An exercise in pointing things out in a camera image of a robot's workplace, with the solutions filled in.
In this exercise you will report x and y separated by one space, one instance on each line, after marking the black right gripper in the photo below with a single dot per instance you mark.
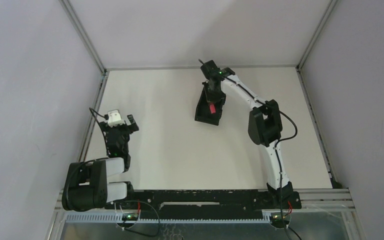
211 98

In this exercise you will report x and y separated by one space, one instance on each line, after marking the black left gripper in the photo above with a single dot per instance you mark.
121 128

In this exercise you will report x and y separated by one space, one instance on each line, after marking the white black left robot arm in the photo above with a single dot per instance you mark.
87 185

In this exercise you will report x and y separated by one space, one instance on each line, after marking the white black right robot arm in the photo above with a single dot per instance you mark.
264 121

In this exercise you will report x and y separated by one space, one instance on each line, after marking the black plastic bin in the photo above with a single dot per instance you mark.
203 114

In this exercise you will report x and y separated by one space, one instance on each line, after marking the left control board wiring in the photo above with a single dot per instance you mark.
135 217

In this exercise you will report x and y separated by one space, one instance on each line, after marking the control board wiring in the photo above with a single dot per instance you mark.
135 217
283 217

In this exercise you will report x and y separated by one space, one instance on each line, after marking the right control board wiring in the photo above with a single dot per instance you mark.
283 217

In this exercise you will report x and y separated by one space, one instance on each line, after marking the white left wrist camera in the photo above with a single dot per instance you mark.
113 118

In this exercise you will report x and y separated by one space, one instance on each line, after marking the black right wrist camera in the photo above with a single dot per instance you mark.
209 69

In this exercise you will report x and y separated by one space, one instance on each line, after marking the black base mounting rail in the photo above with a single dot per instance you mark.
208 204

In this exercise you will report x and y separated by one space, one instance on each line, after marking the white cable duct strip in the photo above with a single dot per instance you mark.
111 217

